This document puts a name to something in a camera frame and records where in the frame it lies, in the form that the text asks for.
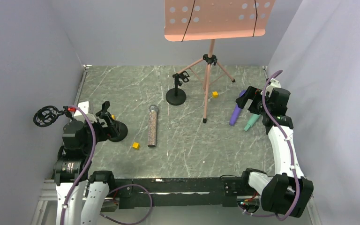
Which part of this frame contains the purple microphone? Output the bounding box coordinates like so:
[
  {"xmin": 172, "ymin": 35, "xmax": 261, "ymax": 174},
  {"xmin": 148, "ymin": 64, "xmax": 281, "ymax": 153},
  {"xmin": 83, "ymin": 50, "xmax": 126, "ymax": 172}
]
[{"xmin": 229, "ymin": 90, "xmax": 246, "ymax": 126}]

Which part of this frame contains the black round-base mic stand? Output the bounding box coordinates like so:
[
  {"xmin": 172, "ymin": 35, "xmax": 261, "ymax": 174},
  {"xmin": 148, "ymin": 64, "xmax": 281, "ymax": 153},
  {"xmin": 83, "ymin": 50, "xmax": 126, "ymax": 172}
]
[
  {"xmin": 165, "ymin": 71, "xmax": 190, "ymax": 106},
  {"xmin": 109, "ymin": 121, "xmax": 128, "ymax": 142}
]

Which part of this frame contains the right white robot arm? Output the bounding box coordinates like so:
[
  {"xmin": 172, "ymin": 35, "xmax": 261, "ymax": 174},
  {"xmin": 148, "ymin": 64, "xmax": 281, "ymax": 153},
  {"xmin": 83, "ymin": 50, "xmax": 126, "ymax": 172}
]
[{"xmin": 236, "ymin": 86, "xmax": 314, "ymax": 218}]

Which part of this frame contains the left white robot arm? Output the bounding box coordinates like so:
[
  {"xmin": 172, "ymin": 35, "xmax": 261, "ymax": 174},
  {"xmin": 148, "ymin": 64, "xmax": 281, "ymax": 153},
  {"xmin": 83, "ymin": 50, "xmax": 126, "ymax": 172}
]
[{"xmin": 54, "ymin": 101, "xmax": 122, "ymax": 225}]

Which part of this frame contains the yellow cube near music stand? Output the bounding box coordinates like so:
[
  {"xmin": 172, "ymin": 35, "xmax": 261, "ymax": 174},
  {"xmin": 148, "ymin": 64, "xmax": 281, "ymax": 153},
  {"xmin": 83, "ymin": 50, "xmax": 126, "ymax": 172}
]
[{"xmin": 212, "ymin": 91, "xmax": 219, "ymax": 98}]

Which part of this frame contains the pink music stand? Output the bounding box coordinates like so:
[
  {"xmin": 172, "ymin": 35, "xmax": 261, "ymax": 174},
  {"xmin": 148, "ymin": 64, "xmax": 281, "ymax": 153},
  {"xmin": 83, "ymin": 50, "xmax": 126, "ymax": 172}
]
[{"xmin": 164, "ymin": 0, "xmax": 275, "ymax": 123}]

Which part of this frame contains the mint green microphone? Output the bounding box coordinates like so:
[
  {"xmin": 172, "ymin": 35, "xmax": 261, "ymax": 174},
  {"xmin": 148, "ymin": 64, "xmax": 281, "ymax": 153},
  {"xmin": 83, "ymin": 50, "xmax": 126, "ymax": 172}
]
[{"xmin": 244, "ymin": 113, "xmax": 260, "ymax": 131}]

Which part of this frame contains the yellow cube front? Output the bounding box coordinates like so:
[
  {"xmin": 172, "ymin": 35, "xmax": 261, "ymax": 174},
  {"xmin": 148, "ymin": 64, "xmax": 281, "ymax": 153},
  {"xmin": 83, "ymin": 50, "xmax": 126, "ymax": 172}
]
[{"xmin": 132, "ymin": 142, "xmax": 140, "ymax": 150}]

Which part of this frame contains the glitter silver-head microphone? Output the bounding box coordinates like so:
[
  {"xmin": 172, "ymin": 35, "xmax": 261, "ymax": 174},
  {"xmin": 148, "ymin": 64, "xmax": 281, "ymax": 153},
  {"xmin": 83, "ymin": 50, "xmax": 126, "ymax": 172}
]
[{"xmin": 147, "ymin": 105, "xmax": 158, "ymax": 148}]

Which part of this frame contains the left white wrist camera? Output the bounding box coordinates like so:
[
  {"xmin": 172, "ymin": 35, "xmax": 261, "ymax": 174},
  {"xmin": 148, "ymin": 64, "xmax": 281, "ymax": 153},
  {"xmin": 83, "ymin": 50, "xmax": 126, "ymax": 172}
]
[{"xmin": 73, "ymin": 101, "xmax": 96, "ymax": 122}]

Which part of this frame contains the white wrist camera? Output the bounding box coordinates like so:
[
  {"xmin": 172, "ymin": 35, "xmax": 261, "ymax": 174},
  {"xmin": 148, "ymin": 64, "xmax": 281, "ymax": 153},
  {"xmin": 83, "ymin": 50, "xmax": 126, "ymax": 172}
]
[
  {"xmin": 264, "ymin": 78, "xmax": 281, "ymax": 95},
  {"xmin": 73, "ymin": 101, "xmax": 96, "ymax": 122}
]

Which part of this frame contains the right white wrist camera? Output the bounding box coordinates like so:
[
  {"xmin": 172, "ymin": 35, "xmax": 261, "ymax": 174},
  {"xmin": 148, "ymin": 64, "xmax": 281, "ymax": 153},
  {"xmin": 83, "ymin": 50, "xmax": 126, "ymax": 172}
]
[{"xmin": 264, "ymin": 78, "xmax": 281, "ymax": 95}]

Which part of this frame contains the black shock-mount tripod stand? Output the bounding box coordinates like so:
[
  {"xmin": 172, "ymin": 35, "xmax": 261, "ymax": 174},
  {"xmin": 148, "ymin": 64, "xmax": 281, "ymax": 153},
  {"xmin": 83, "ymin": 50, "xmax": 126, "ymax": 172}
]
[{"xmin": 33, "ymin": 105, "xmax": 74, "ymax": 128}]

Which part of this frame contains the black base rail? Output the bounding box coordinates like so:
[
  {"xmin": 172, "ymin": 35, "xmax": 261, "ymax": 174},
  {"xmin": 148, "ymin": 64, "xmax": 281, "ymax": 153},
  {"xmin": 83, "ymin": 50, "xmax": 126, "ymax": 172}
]
[{"xmin": 108, "ymin": 175, "xmax": 256, "ymax": 209}]

